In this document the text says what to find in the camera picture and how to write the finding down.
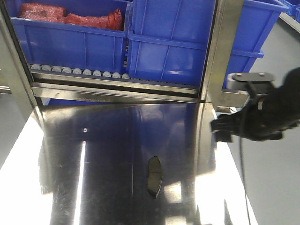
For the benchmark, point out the metal shelf with bins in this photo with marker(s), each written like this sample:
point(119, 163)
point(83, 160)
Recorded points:
point(292, 16)

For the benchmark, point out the left red bubble wrap bag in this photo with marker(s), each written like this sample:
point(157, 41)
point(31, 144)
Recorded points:
point(42, 12)

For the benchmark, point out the blue bin with red bags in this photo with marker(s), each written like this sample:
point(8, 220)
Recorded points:
point(68, 45)

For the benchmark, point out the upper stacked blue bin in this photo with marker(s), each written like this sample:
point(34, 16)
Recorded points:
point(190, 20)

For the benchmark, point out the dark brake pad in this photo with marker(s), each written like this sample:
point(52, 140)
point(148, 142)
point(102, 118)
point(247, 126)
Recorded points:
point(154, 179)

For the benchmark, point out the lower right blue bin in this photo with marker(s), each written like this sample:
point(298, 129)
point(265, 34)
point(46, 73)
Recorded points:
point(164, 60)

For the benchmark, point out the stainless steel rack frame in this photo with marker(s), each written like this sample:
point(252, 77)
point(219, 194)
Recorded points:
point(29, 87)

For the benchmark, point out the grey roller track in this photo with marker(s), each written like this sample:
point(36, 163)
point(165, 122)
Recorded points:
point(57, 70)

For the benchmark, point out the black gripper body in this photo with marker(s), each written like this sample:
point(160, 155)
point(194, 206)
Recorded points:
point(269, 111)

